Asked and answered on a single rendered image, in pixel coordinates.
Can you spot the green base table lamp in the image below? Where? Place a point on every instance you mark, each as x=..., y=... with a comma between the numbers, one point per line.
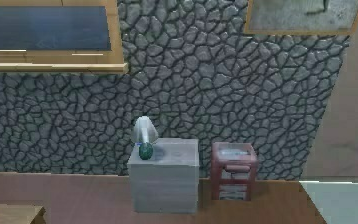
x=145, y=133

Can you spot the grey bedside cabinet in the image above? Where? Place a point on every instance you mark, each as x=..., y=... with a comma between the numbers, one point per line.
x=165, y=181

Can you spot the red wooden side table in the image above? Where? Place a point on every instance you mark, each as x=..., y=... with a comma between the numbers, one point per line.
x=233, y=163

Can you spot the wooden framed window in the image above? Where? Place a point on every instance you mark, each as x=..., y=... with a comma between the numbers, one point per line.
x=47, y=30

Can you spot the light wooden furniture top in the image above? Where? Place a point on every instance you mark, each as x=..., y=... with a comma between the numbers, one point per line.
x=10, y=215

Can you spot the wooden framed wall picture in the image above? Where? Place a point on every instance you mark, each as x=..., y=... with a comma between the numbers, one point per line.
x=300, y=16

